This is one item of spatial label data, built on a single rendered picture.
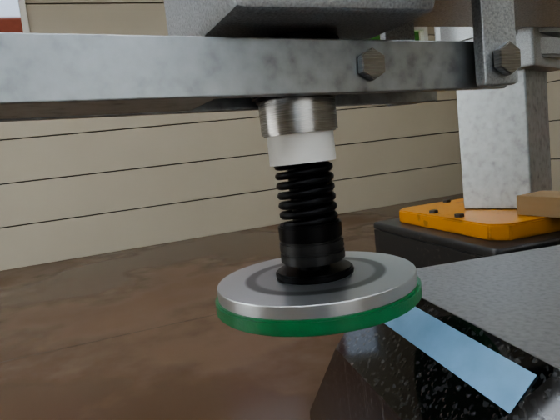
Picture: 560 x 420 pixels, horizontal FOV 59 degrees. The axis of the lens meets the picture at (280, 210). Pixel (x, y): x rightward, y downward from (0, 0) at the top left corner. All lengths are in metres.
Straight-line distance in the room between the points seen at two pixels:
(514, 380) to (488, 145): 1.09
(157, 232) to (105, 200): 0.75
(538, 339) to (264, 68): 0.34
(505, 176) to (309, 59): 1.09
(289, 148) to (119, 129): 6.03
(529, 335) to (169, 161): 6.10
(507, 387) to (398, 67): 0.31
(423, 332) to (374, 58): 0.30
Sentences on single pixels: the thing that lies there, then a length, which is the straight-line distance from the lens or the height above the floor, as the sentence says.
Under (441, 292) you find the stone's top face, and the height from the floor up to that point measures 0.82.
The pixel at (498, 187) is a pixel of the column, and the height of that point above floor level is 0.84.
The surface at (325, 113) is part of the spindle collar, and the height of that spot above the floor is 1.04.
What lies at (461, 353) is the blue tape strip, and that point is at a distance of 0.53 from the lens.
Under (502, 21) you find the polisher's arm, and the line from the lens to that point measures 0.59.
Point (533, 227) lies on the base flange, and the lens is 1.33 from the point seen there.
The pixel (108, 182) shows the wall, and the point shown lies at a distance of 6.41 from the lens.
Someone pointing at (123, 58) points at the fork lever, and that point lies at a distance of 0.41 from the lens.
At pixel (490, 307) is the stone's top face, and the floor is 0.82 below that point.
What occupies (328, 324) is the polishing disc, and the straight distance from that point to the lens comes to 0.44.
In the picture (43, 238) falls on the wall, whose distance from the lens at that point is 6.49.
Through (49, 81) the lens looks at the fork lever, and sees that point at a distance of 0.41.
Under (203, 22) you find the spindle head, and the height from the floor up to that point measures 1.13.
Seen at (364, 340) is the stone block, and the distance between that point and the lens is 0.66.
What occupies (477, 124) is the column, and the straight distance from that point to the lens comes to 1.51.
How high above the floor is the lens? 1.01
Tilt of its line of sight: 7 degrees down
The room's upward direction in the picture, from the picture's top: 7 degrees counter-clockwise
